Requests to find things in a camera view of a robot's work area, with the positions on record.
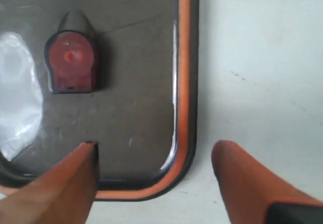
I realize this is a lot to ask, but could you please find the dark transparent lunch box lid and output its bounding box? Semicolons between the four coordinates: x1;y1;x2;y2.
1;0;199;201

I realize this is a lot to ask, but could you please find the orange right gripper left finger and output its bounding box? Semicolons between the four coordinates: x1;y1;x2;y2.
1;142;99;223

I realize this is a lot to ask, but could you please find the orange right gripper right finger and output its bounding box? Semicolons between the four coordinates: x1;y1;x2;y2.
211;140;322;223

